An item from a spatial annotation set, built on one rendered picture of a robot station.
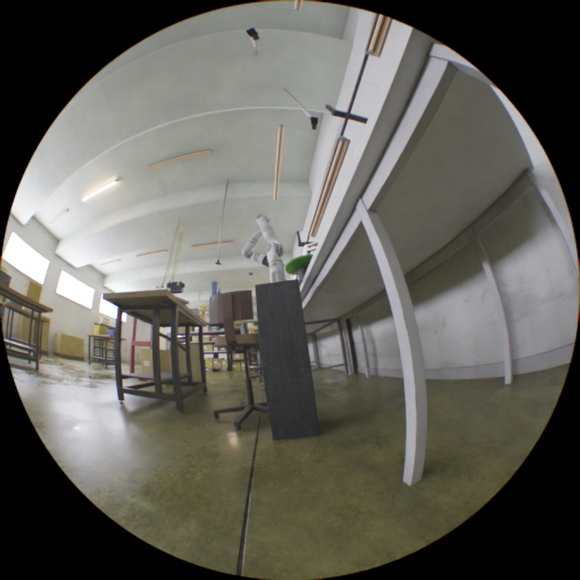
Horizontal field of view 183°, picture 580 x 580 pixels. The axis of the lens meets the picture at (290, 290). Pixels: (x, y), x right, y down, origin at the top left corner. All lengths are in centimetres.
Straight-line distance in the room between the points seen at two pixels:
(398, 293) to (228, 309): 100
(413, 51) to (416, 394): 73
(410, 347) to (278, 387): 67
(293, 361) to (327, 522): 72
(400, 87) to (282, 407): 120
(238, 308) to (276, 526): 111
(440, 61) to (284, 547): 100
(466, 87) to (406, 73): 19
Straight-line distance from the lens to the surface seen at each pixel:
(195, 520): 64
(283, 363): 91
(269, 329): 93
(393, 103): 49
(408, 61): 50
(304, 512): 61
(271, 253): 116
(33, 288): 398
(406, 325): 45
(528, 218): 124
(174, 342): 160
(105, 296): 188
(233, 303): 120
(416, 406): 49
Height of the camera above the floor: 47
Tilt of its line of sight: 20 degrees up
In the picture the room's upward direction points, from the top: 8 degrees counter-clockwise
